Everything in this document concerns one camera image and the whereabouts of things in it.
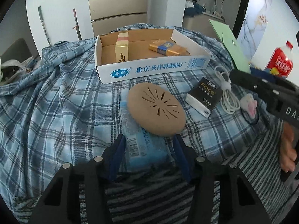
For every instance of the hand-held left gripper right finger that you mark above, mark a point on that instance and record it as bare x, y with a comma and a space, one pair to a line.
183, 158

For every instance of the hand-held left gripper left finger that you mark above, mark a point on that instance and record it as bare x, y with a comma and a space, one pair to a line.
118, 154

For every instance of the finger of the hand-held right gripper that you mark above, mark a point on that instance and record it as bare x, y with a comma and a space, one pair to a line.
247, 80
280, 82

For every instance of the pink and white plush charm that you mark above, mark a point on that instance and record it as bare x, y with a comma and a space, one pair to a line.
246, 101

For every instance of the blue tissue pack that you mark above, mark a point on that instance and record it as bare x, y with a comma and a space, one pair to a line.
142, 149

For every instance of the green notebook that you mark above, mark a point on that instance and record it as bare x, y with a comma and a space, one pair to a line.
231, 51

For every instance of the small black box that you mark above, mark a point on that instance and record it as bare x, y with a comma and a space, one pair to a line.
205, 93

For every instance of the tan round perforated disc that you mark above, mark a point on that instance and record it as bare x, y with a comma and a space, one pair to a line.
154, 112

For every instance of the gold blue cigarette pack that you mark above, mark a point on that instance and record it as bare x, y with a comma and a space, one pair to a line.
168, 47

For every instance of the white cardboard box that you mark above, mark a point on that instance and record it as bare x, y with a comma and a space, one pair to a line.
144, 71

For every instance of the red gold cigarette pack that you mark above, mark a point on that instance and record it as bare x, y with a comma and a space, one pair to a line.
122, 51

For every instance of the person's right hand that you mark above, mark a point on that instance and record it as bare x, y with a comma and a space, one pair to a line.
288, 149

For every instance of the small blue carton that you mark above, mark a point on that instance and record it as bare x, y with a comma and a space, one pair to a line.
259, 72

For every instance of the red label drink bottle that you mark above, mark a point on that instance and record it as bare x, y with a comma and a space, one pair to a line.
280, 63

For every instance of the marble pattern panel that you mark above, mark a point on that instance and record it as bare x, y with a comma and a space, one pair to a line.
261, 28

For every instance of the blue plaid shirt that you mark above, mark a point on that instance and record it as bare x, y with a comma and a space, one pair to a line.
70, 121

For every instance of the grey striped cloth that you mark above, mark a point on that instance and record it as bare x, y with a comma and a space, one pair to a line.
257, 158

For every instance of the beige vanity cabinet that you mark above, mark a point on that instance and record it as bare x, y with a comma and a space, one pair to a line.
193, 23

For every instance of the dark blue cloth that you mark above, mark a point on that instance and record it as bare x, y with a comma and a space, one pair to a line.
193, 11

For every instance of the brown pole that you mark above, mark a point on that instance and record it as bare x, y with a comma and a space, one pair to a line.
76, 24

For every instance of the dark grey chair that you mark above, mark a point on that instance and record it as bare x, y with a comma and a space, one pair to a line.
18, 49

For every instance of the gold refrigerator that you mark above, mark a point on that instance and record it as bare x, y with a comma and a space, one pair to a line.
116, 9

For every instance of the grey mop pole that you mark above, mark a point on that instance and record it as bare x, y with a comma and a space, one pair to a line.
44, 25

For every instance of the black door frame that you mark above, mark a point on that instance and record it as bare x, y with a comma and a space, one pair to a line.
244, 2

